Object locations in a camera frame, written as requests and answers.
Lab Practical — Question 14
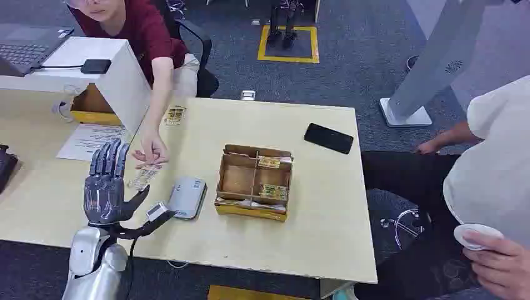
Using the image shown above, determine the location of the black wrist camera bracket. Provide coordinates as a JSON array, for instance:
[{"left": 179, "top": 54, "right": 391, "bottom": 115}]
[{"left": 108, "top": 211, "right": 178, "bottom": 241}]

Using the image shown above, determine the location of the yellow printed card on desk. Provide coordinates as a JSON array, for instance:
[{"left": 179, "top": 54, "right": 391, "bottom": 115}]
[{"left": 164, "top": 105, "right": 188, "bottom": 127}]

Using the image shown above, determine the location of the person in pale top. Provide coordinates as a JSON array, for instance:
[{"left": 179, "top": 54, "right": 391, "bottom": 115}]
[{"left": 360, "top": 74, "right": 530, "bottom": 300}]

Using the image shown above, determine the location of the black small flat device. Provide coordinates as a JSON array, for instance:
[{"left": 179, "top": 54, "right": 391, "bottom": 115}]
[{"left": 80, "top": 58, "right": 113, "bottom": 75}]

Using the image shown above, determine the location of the large yellow card in box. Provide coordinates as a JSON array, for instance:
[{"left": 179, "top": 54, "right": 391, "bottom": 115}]
[{"left": 259, "top": 184, "right": 289, "bottom": 200}]

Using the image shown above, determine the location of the person seated across desk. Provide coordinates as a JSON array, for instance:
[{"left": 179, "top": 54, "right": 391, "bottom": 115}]
[{"left": 62, "top": 0, "right": 201, "bottom": 171}]

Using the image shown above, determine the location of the clear printed card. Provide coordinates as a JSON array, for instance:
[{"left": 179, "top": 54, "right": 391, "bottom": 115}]
[{"left": 127, "top": 164, "right": 161, "bottom": 192}]

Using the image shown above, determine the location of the dark laptop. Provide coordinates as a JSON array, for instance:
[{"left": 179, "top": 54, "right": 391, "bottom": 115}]
[{"left": 0, "top": 22, "right": 76, "bottom": 78}]

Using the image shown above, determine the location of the white raised desk stand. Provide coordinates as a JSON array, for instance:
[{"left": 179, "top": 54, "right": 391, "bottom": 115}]
[{"left": 0, "top": 36, "right": 153, "bottom": 134}]

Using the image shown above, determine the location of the black smartphone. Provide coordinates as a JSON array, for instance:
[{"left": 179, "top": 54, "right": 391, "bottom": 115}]
[{"left": 304, "top": 122, "right": 355, "bottom": 155}]

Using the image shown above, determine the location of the white kiosk stand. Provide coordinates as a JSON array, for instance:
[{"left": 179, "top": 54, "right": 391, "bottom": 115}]
[{"left": 379, "top": 0, "right": 494, "bottom": 128}]

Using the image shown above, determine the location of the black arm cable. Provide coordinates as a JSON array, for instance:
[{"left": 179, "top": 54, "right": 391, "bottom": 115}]
[{"left": 124, "top": 237, "right": 140, "bottom": 300}]

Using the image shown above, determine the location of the person's hand with disc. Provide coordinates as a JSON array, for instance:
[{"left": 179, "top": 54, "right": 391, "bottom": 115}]
[{"left": 462, "top": 230, "right": 530, "bottom": 300}]

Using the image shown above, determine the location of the white round disc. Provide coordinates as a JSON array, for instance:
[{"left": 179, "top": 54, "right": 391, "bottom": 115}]
[{"left": 453, "top": 223, "right": 504, "bottom": 252}]

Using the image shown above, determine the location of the white printed paper sheet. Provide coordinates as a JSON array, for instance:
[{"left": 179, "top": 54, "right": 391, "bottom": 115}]
[{"left": 56, "top": 122, "right": 130, "bottom": 162}]

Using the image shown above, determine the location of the person's right hand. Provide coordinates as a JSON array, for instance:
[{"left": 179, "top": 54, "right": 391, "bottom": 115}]
[{"left": 131, "top": 129, "right": 170, "bottom": 170}]

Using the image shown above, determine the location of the yellow floor tape square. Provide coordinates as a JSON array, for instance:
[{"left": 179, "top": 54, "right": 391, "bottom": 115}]
[{"left": 257, "top": 25, "right": 321, "bottom": 64}]

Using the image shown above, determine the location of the small yellow card in box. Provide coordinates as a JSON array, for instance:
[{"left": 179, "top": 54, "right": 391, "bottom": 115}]
[{"left": 257, "top": 156, "right": 282, "bottom": 169}]

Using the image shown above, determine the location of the yellow board under desk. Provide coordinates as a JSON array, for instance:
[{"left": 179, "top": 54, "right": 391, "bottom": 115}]
[{"left": 206, "top": 284, "right": 321, "bottom": 300}]

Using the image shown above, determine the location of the brown and yellow cardboard box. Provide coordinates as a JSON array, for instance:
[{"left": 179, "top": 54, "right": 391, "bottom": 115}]
[{"left": 69, "top": 83, "right": 123, "bottom": 127}]

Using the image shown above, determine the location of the wooden compartment box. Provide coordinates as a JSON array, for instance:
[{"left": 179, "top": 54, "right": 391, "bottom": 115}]
[{"left": 214, "top": 143, "right": 294, "bottom": 223}]

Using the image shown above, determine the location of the black object at desk edge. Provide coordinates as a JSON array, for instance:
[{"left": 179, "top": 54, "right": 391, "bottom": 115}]
[{"left": 0, "top": 144, "right": 19, "bottom": 194}]

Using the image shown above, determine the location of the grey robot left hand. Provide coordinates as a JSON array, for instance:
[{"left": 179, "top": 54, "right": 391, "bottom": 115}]
[{"left": 84, "top": 139, "right": 151, "bottom": 227}]

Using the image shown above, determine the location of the person's hand by knee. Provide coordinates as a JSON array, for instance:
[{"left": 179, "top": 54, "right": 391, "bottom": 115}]
[{"left": 415, "top": 138, "right": 444, "bottom": 156}]

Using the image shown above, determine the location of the chrome chair base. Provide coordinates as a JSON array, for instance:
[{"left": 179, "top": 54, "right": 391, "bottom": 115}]
[{"left": 380, "top": 208, "right": 424, "bottom": 250}]

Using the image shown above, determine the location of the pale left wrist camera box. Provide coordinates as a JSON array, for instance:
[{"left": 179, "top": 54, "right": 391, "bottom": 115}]
[{"left": 146, "top": 201, "right": 170, "bottom": 223}]

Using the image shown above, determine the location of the black office chair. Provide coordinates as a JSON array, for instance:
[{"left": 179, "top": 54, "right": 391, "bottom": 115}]
[{"left": 164, "top": 0, "right": 220, "bottom": 99}]

